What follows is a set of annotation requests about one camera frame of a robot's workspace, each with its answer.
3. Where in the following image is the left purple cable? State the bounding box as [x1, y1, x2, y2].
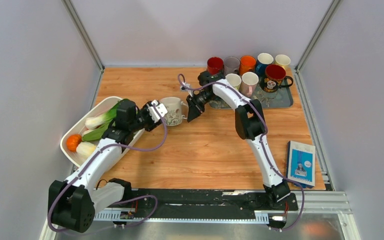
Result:
[47, 105, 169, 234]

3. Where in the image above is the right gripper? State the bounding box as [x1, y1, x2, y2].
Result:
[186, 89, 217, 122]

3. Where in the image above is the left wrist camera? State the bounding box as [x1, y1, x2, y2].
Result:
[148, 99, 168, 123]

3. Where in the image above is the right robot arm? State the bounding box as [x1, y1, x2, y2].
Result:
[177, 71, 291, 209]

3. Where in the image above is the green leafy vegetable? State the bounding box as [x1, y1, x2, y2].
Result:
[81, 122, 110, 142]

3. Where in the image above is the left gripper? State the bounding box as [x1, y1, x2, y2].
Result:
[129, 101, 164, 133]

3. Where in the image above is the red mug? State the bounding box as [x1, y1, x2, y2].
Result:
[206, 56, 224, 75]

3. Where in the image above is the pink faceted mug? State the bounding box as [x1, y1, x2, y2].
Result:
[239, 71, 259, 97]

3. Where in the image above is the light green faceted mug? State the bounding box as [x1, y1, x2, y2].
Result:
[225, 73, 242, 92]

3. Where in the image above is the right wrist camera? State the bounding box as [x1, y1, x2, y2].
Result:
[180, 82, 191, 92]

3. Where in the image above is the small orange pumpkin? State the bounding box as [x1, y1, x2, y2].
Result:
[65, 134, 82, 152]

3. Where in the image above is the cream white mug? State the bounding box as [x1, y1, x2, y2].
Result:
[160, 96, 187, 127]

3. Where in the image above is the floral blue tray mat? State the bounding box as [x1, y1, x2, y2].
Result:
[206, 64, 294, 110]

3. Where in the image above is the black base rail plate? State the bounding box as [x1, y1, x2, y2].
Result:
[92, 188, 299, 220]

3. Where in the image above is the lilac grey mug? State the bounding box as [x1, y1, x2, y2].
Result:
[223, 56, 241, 75]

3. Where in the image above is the yellow mug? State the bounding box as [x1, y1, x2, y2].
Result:
[274, 54, 291, 70]

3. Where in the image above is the black mug with gold rim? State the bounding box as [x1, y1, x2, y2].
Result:
[259, 64, 294, 93]

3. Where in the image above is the bok choy vegetable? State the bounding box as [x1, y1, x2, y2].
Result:
[84, 97, 127, 130]

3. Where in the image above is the purple cable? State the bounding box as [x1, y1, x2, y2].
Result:
[177, 73, 306, 232]
[47, 105, 169, 234]

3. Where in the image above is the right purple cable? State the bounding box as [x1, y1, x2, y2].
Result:
[177, 73, 306, 232]

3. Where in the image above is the orange mug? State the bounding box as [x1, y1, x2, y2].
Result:
[238, 55, 257, 76]

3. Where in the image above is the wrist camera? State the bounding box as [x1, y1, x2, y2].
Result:
[148, 99, 168, 123]
[180, 82, 191, 92]

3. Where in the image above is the navy blue mug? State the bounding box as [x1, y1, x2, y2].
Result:
[254, 52, 274, 77]

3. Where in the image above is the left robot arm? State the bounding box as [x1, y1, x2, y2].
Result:
[47, 99, 168, 233]

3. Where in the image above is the blue and white box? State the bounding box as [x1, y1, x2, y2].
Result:
[286, 140, 316, 189]

